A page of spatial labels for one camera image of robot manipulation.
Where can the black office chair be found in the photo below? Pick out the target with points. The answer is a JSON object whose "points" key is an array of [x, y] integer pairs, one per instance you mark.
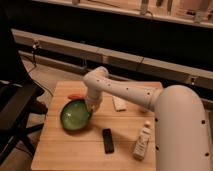
{"points": [[16, 104]]}

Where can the white rectangular block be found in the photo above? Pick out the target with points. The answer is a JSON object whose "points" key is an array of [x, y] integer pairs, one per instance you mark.
{"points": [[119, 104]]}

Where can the black remote control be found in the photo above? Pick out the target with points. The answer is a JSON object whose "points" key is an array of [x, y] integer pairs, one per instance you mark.
{"points": [[108, 141]]}

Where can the white plastic bottle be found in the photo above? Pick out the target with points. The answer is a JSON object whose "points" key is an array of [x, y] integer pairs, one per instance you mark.
{"points": [[142, 141]]}

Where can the orange carrot toy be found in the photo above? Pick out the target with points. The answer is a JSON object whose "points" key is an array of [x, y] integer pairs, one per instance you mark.
{"points": [[75, 96]]}

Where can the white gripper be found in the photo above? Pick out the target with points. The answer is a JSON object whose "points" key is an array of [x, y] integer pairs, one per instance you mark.
{"points": [[93, 103]]}

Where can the green ceramic bowl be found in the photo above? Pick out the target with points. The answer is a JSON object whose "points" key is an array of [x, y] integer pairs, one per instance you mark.
{"points": [[74, 115]]}

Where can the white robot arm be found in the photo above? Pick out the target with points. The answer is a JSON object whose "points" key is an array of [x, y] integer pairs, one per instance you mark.
{"points": [[181, 130]]}

